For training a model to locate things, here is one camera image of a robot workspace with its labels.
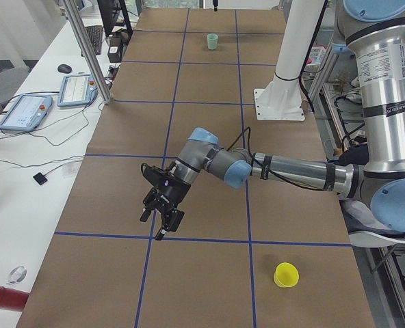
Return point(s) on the aluminium frame post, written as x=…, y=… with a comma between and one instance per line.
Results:
x=85, y=45

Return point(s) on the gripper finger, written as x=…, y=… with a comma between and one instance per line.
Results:
x=170, y=221
x=148, y=208

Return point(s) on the white pedestal column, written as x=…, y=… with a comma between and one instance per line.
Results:
x=281, y=99

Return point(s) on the black computer monitor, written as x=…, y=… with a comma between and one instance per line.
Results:
x=110, y=11

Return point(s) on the far teach pendant tablet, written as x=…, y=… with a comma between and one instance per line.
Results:
x=77, y=90

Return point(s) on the yellow plastic cup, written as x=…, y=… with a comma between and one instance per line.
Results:
x=286, y=275

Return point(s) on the red cylinder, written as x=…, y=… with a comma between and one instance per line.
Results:
x=12, y=299

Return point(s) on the green plastic cup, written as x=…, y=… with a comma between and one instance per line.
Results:
x=212, y=41

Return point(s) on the near teach pendant tablet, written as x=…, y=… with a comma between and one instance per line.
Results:
x=27, y=113

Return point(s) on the black box with label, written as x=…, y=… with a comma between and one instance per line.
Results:
x=116, y=48

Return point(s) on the teach pendant tablet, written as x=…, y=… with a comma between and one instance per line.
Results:
x=77, y=90
x=27, y=113

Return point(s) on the seated person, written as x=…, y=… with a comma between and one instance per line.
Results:
x=357, y=215

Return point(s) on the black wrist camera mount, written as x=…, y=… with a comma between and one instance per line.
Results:
x=155, y=176

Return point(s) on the black computer mouse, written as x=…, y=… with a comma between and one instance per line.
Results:
x=64, y=68

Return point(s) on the black keyboard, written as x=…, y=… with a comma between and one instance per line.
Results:
x=95, y=34

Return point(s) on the small black square device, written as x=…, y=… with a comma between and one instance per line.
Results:
x=40, y=178

